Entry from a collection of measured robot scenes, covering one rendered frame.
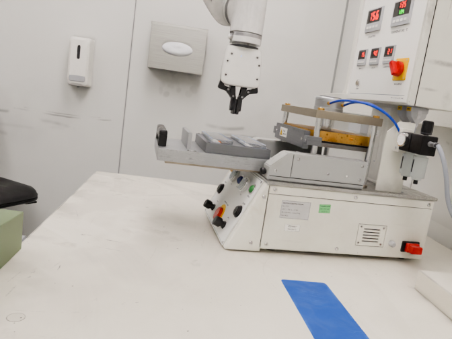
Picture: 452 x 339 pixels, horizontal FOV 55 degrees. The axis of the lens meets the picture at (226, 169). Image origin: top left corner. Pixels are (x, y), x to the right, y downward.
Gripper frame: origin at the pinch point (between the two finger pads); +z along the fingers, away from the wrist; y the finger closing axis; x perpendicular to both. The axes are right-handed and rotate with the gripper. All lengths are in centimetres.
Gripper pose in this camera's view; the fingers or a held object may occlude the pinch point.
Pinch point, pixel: (235, 106)
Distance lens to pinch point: 115.5
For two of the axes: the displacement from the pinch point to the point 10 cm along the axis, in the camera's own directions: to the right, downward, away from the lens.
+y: 9.7, 1.1, 1.9
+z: -1.4, 9.8, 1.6
